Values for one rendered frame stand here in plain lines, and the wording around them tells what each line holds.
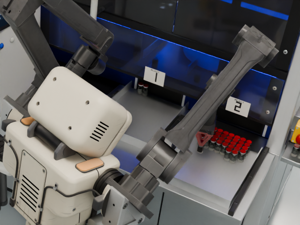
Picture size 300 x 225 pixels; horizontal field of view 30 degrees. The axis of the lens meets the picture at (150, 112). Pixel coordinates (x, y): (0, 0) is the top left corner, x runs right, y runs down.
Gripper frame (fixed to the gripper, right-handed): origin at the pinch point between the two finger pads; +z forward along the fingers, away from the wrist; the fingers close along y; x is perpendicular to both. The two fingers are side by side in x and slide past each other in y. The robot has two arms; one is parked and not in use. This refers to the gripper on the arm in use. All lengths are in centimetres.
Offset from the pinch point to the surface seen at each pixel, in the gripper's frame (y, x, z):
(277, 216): 78, -47, 97
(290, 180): 113, -54, 97
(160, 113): 21.6, 18.6, 6.8
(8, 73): 11, 76, -3
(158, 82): 24.2, 21.3, -5.2
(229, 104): 17.3, -6.6, -6.6
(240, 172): -3.3, -15.2, 6.7
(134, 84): 35.3, 32.4, 4.9
